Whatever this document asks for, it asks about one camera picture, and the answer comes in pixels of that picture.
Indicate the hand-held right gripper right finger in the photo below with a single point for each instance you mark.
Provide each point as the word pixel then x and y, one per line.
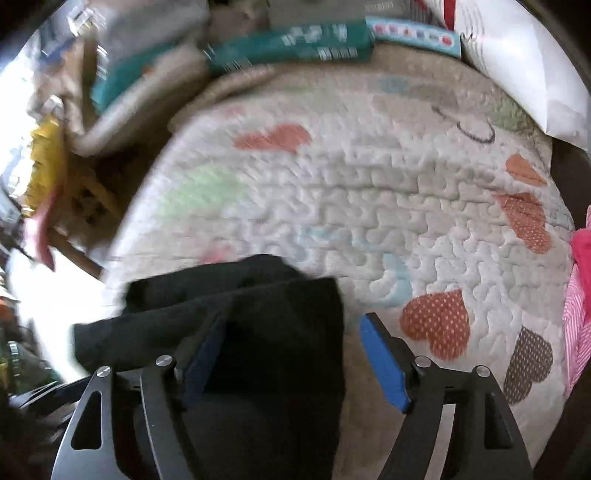
pixel 383 364

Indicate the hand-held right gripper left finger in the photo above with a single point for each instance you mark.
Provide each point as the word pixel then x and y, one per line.
pixel 203 360

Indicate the black pants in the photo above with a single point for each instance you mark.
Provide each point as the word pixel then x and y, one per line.
pixel 277 332

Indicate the quilted heart-print blanket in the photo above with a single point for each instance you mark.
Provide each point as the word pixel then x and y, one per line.
pixel 369 184

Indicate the wooden chair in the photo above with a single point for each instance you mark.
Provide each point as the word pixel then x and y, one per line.
pixel 92 203

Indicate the pink cushion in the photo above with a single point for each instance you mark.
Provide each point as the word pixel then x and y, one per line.
pixel 44 230

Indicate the pink striped cloth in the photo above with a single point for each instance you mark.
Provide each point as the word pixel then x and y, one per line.
pixel 579 295

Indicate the beige padded cushion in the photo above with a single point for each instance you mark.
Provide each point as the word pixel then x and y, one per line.
pixel 138 120

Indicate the yellow plastic bag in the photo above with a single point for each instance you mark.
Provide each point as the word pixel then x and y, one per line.
pixel 46 157

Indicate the dark brown sofa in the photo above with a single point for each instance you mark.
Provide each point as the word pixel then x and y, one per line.
pixel 572 184

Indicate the teal cloth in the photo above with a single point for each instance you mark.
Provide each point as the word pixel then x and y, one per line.
pixel 120 85

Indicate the light blue toy box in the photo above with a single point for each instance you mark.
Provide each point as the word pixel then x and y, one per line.
pixel 415 37

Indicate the grey laptop bag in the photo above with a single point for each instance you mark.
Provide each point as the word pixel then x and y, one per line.
pixel 318 9

